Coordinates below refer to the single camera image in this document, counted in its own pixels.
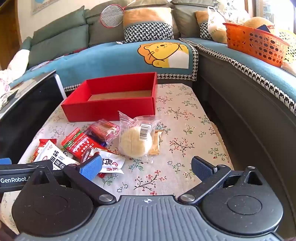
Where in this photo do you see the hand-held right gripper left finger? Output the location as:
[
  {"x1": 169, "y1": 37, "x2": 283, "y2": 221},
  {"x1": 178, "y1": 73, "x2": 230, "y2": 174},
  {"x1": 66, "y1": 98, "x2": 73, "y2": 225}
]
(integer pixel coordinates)
[{"x1": 28, "y1": 154, "x2": 117, "y2": 206}]

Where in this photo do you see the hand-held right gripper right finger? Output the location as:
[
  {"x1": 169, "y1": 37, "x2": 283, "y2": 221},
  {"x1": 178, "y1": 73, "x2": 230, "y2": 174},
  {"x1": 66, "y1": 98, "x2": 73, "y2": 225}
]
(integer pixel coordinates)
[{"x1": 178, "y1": 156, "x2": 264, "y2": 206}]

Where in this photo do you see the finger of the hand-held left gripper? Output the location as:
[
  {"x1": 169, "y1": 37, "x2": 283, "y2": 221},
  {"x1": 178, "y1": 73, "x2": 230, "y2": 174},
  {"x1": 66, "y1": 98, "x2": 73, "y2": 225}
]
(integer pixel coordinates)
[{"x1": 0, "y1": 158, "x2": 53, "y2": 172}]

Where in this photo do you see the white red snack packet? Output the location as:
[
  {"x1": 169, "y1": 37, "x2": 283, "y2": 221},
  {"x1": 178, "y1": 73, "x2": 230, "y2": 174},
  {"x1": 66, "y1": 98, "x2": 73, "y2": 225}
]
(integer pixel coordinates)
[
  {"x1": 32, "y1": 138, "x2": 80, "y2": 171},
  {"x1": 81, "y1": 148, "x2": 126, "y2": 178}
]

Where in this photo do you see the red green snack packet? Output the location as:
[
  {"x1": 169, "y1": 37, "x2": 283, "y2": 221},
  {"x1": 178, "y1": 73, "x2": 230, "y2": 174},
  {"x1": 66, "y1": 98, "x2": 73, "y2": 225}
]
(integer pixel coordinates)
[{"x1": 60, "y1": 127, "x2": 109, "y2": 160}]

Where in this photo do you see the blue foil snack packet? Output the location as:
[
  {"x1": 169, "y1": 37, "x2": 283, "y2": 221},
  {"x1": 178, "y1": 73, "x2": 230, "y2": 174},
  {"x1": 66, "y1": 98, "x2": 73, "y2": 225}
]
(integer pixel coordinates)
[{"x1": 85, "y1": 131, "x2": 107, "y2": 147}]

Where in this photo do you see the pink clear candy packet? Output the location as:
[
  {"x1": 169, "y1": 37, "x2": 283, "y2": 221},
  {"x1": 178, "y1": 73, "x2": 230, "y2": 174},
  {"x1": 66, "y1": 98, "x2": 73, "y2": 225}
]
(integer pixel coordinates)
[{"x1": 84, "y1": 119, "x2": 120, "y2": 143}]

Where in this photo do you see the round pastry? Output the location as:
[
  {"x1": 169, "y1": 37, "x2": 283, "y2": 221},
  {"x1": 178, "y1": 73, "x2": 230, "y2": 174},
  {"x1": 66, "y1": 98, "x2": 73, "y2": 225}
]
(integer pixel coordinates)
[{"x1": 118, "y1": 111, "x2": 162, "y2": 160}]

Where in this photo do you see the gold snack packet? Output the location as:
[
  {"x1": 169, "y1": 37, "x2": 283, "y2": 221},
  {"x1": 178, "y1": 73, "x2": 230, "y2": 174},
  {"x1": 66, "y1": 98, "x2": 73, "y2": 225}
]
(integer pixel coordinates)
[{"x1": 148, "y1": 130, "x2": 164, "y2": 156}]

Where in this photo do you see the red cardboard box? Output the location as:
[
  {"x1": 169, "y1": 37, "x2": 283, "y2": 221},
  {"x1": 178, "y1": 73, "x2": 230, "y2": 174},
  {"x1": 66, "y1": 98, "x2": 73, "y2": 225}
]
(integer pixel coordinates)
[{"x1": 61, "y1": 72, "x2": 158, "y2": 122}]

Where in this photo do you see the floral tablecloth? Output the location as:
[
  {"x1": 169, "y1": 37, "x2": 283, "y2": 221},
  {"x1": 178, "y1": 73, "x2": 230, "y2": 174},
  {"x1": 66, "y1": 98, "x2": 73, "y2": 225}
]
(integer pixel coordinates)
[{"x1": 0, "y1": 82, "x2": 234, "y2": 234}]

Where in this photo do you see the white red printed bag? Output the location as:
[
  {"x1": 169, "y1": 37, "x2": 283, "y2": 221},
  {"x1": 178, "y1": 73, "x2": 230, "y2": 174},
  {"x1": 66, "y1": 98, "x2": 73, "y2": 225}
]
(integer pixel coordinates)
[{"x1": 0, "y1": 70, "x2": 14, "y2": 109}]

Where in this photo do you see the white cloth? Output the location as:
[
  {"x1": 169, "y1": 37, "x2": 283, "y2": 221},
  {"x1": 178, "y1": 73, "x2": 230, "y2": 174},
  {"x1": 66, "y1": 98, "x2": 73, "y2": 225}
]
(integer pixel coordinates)
[{"x1": 6, "y1": 49, "x2": 31, "y2": 78}]

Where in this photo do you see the blue lion sofa cover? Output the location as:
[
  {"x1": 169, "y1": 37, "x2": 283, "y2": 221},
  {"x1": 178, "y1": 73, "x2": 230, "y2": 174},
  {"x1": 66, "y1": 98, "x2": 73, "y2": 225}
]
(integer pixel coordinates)
[{"x1": 9, "y1": 38, "x2": 199, "y2": 92}]

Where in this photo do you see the blue houndstooth sofa cover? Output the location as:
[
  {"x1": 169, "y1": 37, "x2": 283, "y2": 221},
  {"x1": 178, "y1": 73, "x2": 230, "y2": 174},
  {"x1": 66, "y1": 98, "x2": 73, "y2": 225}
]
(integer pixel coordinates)
[{"x1": 180, "y1": 37, "x2": 296, "y2": 112}]

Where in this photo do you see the pink badminton racket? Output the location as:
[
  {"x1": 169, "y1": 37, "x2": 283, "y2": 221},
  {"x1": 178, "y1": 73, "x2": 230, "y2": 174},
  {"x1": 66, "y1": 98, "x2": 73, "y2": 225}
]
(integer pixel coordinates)
[{"x1": 66, "y1": 47, "x2": 89, "y2": 56}]

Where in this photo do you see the green sofa back cushion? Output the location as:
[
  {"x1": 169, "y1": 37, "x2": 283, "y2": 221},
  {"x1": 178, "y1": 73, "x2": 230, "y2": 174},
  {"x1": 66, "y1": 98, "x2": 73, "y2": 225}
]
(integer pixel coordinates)
[
  {"x1": 28, "y1": 24, "x2": 90, "y2": 69},
  {"x1": 31, "y1": 6, "x2": 86, "y2": 45}
]

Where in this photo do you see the orange plastic basket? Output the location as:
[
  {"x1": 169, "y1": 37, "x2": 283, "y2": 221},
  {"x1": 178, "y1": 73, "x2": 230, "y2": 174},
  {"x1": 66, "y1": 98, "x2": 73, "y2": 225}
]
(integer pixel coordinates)
[{"x1": 223, "y1": 22, "x2": 290, "y2": 67}]

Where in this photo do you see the white plastic bag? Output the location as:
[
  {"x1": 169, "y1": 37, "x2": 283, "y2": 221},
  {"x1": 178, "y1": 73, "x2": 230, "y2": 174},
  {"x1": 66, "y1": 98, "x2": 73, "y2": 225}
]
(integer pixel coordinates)
[{"x1": 207, "y1": 6, "x2": 228, "y2": 44}]

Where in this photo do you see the small orange houndstooth pillow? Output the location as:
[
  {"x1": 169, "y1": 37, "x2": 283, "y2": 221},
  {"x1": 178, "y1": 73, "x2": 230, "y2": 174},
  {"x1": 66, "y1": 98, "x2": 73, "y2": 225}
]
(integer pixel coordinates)
[{"x1": 195, "y1": 10, "x2": 214, "y2": 40}]

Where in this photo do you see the pale yellow cloth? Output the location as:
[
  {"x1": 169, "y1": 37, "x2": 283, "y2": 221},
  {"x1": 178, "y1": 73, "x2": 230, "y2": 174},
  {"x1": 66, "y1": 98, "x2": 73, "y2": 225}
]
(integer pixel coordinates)
[{"x1": 279, "y1": 29, "x2": 296, "y2": 70}]

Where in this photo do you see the red badminton racket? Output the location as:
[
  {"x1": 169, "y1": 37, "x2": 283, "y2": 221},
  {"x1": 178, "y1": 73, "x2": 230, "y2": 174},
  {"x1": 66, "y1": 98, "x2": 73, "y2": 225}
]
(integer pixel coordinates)
[{"x1": 100, "y1": 0, "x2": 139, "y2": 27}]

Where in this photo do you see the tan plush toy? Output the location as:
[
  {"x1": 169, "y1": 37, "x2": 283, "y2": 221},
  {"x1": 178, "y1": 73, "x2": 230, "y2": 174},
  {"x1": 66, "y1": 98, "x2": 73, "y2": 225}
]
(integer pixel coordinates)
[{"x1": 244, "y1": 17, "x2": 277, "y2": 30}]

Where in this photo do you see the large orange houndstooth pillow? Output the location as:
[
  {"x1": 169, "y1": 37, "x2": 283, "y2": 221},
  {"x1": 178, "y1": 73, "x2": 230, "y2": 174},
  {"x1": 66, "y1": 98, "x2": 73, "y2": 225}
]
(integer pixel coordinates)
[{"x1": 122, "y1": 7, "x2": 174, "y2": 43}]

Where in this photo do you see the white floral bag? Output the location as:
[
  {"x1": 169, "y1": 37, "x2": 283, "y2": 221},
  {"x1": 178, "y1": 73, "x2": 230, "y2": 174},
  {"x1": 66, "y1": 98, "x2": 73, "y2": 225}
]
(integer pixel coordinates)
[{"x1": 222, "y1": 0, "x2": 251, "y2": 25}]

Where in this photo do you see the wall poster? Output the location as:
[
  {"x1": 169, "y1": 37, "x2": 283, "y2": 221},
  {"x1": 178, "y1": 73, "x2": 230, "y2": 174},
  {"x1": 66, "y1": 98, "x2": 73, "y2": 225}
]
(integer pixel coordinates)
[{"x1": 31, "y1": 0, "x2": 61, "y2": 15}]

